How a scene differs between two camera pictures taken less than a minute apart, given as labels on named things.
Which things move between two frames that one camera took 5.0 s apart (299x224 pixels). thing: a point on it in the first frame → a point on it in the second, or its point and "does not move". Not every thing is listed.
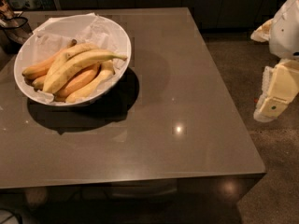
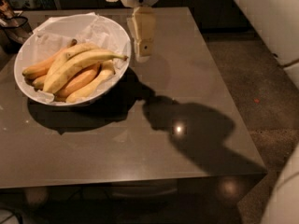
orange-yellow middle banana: [78, 82] does not move
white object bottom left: [4, 214] does not move
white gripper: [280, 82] → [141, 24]
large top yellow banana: [73, 63] does not move
